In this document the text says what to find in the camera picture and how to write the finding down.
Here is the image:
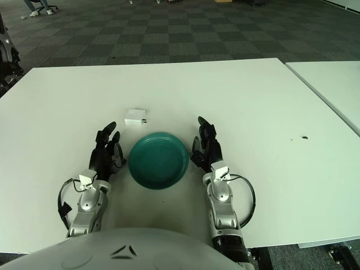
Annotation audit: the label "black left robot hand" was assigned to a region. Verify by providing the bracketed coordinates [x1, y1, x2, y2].
[89, 121, 127, 181]

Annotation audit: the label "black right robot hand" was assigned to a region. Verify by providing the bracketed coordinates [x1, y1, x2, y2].
[190, 116, 224, 173]

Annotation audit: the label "green plate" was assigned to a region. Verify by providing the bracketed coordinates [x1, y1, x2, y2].
[128, 132, 190, 191]

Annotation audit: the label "grey robot torso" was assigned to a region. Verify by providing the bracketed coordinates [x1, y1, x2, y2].
[0, 227, 245, 270]

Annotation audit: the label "white table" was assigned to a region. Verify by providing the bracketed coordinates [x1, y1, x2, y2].
[285, 60, 360, 140]

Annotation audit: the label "black grey office chair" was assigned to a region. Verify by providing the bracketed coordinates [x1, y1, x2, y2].
[0, 13, 23, 88]

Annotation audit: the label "seated person legs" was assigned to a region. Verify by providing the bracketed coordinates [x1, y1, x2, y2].
[24, 0, 54, 17]

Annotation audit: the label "black rolling chair base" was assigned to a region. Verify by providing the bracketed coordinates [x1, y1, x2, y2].
[35, 0, 59, 14]

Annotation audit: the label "black table base with caster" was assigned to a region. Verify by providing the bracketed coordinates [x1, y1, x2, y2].
[247, 243, 360, 270]

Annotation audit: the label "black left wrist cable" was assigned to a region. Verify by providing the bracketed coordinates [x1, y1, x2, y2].
[57, 177, 85, 230]

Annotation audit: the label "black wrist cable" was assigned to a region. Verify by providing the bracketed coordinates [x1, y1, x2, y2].
[57, 177, 85, 230]
[229, 174, 257, 228]

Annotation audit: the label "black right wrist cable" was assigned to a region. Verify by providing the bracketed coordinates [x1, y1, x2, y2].
[229, 174, 257, 228]

